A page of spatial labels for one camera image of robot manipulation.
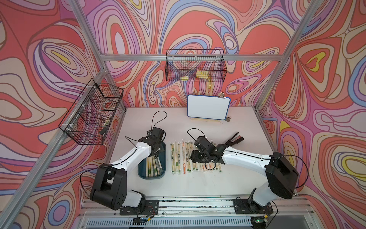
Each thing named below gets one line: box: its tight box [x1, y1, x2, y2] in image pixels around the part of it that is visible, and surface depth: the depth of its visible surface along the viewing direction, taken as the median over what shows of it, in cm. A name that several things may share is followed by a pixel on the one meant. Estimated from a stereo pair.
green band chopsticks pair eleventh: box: [173, 140, 178, 173], surface depth 93 cm
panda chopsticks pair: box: [170, 142, 175, 174], surface depth 93 cm
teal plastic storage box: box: [137, 141, 167, 180], surface depth 86 cm
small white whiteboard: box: [186, 94, 231, 121], surface depth 98 cm
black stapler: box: [224, 131, 244, 147], surface depth 100 cm
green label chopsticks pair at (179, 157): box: [177, 142, 182, 173], surface depth 93 cm
